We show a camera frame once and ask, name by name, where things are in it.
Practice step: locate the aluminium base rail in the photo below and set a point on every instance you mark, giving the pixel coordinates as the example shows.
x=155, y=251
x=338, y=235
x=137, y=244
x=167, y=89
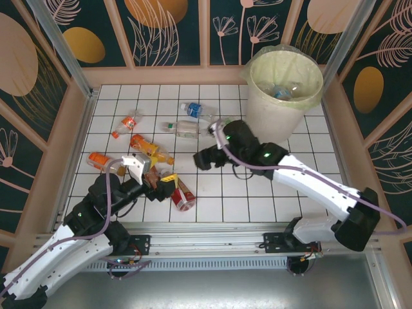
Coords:
x=206, y=238

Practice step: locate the small bottle blue label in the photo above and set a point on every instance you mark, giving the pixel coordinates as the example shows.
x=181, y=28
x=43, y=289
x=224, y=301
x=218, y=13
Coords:
x=194, y=109

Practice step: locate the grey metal sheet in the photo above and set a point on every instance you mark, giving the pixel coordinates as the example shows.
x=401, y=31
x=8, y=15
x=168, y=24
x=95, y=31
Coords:
x=206, y=289

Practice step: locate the large bottle blue label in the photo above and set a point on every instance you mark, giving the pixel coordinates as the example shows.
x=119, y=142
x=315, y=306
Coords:
x=282, y=93

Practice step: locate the red gold label bottle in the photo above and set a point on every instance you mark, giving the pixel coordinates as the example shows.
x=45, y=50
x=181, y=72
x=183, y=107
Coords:
x=183, y=199

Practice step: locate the brown label bottle cream cap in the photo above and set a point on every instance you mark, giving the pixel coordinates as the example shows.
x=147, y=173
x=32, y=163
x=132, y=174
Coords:
x=152, y=176

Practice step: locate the pale green bin liner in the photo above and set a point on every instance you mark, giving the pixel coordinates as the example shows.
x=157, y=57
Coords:
x=257, y=74

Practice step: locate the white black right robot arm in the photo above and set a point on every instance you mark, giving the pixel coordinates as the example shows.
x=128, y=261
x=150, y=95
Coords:
x=309, y=183

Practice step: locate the clear bottle green neck label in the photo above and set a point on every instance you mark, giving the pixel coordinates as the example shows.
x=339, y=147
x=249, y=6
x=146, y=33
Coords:
x=185, y=128

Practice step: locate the clear bottle orange label cap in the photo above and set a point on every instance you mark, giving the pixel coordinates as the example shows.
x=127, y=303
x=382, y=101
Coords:
x=128, y=123

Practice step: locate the aluminium frame post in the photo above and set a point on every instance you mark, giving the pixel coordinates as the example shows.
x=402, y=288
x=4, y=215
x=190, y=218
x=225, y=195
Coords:
x=58, y=45
x=347, y=42

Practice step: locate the orange label bottle tan cap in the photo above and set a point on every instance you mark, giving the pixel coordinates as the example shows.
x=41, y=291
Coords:
x=101, y=160

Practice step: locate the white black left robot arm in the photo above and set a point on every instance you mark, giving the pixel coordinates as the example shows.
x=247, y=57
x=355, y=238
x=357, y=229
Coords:
x=64, y=251

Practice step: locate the white waste bin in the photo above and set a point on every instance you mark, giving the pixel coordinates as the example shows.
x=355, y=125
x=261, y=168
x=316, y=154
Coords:
x=273, y=122

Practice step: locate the orange juice bottle orange cap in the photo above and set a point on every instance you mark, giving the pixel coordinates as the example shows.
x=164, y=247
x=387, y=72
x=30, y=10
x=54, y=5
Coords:
x=138, y=141

